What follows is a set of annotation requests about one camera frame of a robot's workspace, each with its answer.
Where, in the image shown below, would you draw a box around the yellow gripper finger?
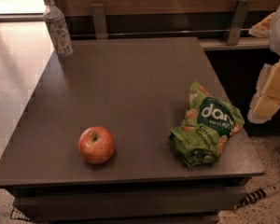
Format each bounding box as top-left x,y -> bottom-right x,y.
248,12 -> 275,37
247,60 -> 280,124

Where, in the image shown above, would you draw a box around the green rice chip bag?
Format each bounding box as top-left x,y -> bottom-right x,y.
169,81 -> 245,168

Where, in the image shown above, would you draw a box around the plastic bottle with label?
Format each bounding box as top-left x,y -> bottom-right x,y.
43,0 -> 74,57

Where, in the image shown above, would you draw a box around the striped black white object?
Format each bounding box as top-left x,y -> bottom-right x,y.
233,185 -> 280,210

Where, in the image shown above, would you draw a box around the grey table drawer unit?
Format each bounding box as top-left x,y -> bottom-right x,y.
4,177 -> 251,224

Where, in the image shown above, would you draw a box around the red apple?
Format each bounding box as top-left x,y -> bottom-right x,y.
78,126 -> 115,164

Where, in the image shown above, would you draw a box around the right metal bracket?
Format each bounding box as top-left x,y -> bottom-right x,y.
226,0 -> 252,46

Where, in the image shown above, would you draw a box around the wire rack on floor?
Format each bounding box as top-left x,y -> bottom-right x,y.
9,207 -> 30,221

